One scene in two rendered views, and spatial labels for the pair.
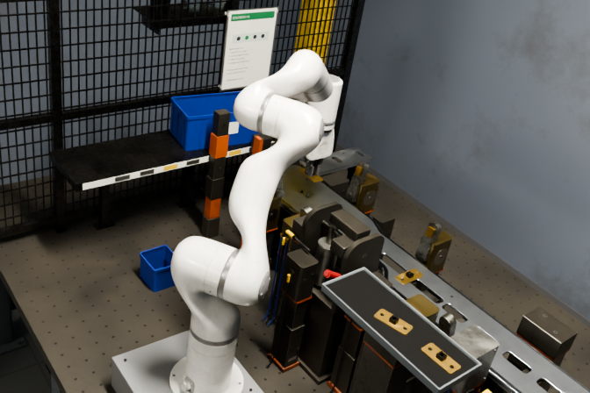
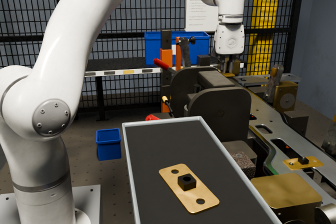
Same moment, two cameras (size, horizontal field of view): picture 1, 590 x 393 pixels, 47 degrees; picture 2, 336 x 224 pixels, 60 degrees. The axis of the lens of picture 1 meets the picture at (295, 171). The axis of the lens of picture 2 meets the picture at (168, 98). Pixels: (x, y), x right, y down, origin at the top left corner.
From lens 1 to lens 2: 126 cm
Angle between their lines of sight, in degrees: 29
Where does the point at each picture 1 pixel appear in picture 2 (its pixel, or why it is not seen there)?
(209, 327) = (11, 166)
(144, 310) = (81, 171)
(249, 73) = (208, 21)
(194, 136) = (151, 53)
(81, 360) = not seen: hidden behind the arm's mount
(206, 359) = (20, 205)
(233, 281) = (7, 101)
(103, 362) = not seen: hidden behind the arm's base
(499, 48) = not seen: outside the picture
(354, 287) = (166, 133)
